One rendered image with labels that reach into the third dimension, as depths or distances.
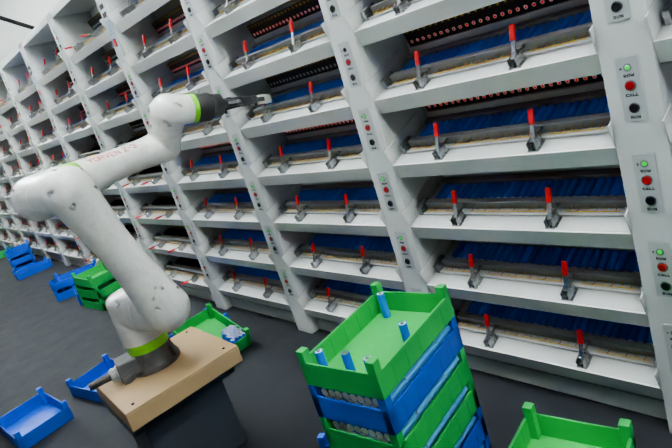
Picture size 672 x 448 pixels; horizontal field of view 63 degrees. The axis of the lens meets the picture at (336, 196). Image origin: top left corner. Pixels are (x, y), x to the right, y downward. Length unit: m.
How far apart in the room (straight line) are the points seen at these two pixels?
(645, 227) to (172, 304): 1.13
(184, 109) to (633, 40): 1.20
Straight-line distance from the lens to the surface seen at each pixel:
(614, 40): 1.17
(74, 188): 1.43
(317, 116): 1.72
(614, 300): 1.41
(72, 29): 3.42
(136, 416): 1.60
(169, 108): 1.72
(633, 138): 1.21
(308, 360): 1.18
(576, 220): 1.36
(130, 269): 1.50
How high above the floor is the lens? 1.01
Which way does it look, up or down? 14 degrees down
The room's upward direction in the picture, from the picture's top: 18 degrees counter-clockwise
